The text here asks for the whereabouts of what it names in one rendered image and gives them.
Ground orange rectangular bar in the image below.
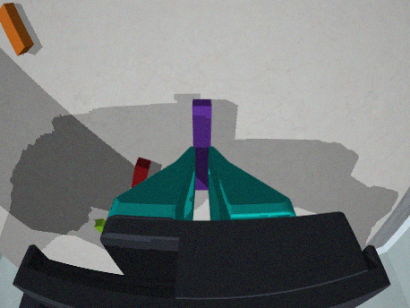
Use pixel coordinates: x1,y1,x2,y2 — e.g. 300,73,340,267
0,3,34,56

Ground red rod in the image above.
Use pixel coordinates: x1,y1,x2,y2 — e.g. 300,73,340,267
131,158,151,188

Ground lime green rod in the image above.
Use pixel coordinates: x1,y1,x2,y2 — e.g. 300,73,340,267
94,218,106,233

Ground purple rod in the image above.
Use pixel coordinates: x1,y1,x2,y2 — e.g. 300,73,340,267
192,99,212,190

